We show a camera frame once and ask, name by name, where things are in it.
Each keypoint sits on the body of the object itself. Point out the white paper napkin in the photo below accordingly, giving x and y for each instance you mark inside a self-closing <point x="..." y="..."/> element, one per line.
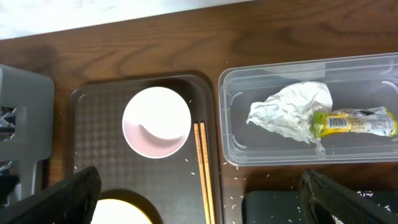
<point x="290" y="112"/>

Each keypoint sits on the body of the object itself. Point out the wooden chopstick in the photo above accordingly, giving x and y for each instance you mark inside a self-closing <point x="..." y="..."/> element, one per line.
<point x="202" y="173"/>
<point x="204" y="146"/>

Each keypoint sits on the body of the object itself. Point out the grey plastic dish rack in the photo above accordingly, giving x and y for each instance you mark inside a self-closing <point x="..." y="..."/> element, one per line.
<point x="27" y="108"/>

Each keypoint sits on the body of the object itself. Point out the clear plastic waste bin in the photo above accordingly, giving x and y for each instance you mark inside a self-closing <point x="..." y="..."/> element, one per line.
<point x="360" y="82"/>

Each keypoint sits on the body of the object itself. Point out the dark brown serving tray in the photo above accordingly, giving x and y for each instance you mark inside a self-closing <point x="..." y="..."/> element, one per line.
<point x="168" y="189"/>

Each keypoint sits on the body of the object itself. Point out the green yellow snack wrapper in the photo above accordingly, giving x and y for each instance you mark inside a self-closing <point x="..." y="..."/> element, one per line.
<point x="378" y="121"/>

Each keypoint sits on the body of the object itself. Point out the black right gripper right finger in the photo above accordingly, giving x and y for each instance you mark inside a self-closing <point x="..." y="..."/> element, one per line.
<point x="323" y="199"/>

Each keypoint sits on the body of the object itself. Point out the pile of white rice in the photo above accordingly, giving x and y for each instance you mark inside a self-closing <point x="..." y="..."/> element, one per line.
<point x="378" y="207"/>

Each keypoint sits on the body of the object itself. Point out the black food waste tray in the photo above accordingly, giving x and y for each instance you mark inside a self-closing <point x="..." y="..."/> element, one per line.
<point x="284" y="207"/>

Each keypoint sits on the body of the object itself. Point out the yellow plastic plate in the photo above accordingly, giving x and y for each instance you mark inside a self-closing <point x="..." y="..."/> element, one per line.
<point x="114" y="211"/>

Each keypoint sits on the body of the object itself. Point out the pink plastic bowl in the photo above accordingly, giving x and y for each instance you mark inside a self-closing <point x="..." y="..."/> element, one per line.
<point x="156" y="122"/>

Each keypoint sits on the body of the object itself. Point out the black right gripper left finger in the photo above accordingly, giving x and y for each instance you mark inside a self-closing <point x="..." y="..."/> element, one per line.
<point x="73" y="200"/>

